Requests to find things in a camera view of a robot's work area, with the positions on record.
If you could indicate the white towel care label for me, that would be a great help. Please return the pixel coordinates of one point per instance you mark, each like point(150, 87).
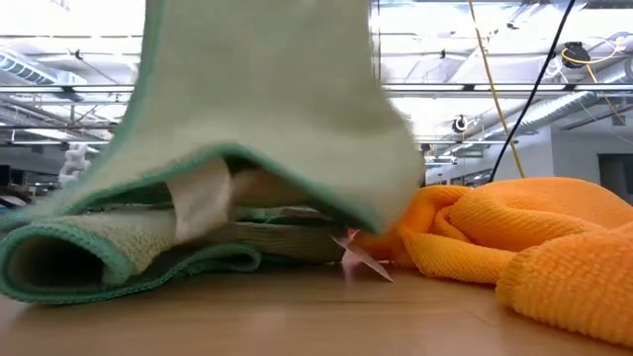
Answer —
point(200, 203)

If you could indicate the silver ventilation duct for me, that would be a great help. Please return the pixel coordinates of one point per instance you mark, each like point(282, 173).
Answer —
point(544, 116)

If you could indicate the pale green teal-trimmed towel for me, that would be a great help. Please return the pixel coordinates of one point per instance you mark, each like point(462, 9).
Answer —
point(257, 74)

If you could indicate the grey ceiling air duct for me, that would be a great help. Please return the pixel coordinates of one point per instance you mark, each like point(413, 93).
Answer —
point(29, 69)

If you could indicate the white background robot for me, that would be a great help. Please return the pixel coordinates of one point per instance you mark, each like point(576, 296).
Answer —
point(74, 163)

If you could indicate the white card hang tag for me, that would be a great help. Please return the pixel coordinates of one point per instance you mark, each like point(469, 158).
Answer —
point(368, 262)

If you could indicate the dark background doorway panel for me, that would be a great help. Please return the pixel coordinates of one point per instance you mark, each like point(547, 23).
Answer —
point(615, 178)

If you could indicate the orange microfiber towel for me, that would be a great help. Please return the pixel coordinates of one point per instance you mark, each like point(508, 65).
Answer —
point(544, 227)

